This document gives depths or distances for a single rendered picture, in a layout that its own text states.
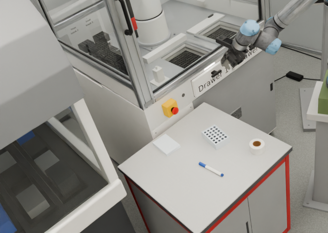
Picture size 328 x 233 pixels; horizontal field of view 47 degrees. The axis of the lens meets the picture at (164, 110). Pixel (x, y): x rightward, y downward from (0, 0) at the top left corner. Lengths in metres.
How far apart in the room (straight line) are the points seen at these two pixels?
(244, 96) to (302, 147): 0.67
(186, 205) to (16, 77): 0.88
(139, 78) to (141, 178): 0.48
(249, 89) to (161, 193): 1.04
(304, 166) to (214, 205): 1.24
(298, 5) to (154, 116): 0.86
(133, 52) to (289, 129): 1.65
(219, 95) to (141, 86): 0.61
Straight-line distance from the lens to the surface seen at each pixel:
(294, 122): 3.11
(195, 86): 2.07
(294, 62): 3.77
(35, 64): 1.28
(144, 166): 1.88
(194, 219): 1.64
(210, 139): 1.88
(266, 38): 1.77
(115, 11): 1.66
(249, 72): 2.43
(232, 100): 2.39
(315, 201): 2.60
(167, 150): 1.90
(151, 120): 1.96
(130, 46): 1.73
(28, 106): 1.29
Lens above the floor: 2.09
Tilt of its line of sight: 38 degrees down
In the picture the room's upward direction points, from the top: 16 degrees counter-clockwise
